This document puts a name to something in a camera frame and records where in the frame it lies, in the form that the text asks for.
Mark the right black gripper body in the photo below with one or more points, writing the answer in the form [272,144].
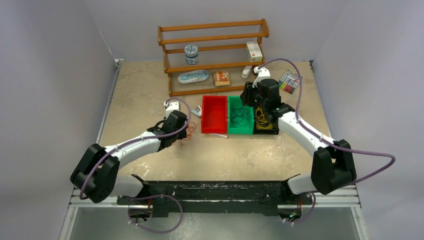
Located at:
[252,96]

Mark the green plastic bin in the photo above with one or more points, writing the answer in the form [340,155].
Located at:
[240,117]

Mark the black plastic bin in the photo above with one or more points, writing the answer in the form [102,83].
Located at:
[261,126]

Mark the red plastic bin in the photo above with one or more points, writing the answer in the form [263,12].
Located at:
[214,117]

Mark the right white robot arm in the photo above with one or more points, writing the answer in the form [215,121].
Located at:
[331,168]

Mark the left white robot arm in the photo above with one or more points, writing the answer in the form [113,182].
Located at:
[96,174]

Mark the white stapler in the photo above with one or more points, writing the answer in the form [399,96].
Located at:
[246,71]

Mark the orange spiral notebook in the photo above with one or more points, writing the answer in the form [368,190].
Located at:
[221,78]

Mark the coloured marker set pack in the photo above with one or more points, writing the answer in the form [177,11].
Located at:
[289,81]

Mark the white red box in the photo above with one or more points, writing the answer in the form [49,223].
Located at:
[254,52]

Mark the white red marker pen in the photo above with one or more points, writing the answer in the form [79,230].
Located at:
[219,135]

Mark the white blue staple remover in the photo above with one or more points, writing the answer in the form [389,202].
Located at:
[197,111]

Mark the wooden three-tier shelf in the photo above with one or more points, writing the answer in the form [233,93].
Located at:
[221,47]

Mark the blue correction tape package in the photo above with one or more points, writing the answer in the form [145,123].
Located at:
[193,76]

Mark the blue white jar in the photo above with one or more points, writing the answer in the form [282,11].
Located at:
[191,53]

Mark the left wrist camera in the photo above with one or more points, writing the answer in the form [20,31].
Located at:
[171,106]

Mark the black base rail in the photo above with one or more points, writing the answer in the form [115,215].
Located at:
[269,198]

